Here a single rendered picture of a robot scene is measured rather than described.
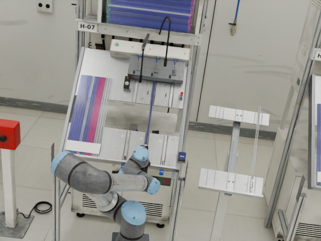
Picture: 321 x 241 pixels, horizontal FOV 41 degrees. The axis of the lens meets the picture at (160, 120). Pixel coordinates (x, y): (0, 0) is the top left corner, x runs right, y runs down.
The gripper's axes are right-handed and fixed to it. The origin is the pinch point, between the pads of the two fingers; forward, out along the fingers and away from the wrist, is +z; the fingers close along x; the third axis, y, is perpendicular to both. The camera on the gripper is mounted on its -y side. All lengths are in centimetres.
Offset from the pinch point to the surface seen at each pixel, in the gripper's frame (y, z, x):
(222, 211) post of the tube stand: 13, 28, 50
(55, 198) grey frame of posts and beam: 18, 30, -51
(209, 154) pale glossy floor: -62, 159, 54
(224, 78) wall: -138, 147, 60
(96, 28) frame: -80, -8, -40
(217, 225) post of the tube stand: 21, 36, 49
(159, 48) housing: -75, -3, 0
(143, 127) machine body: -44, 57, -6
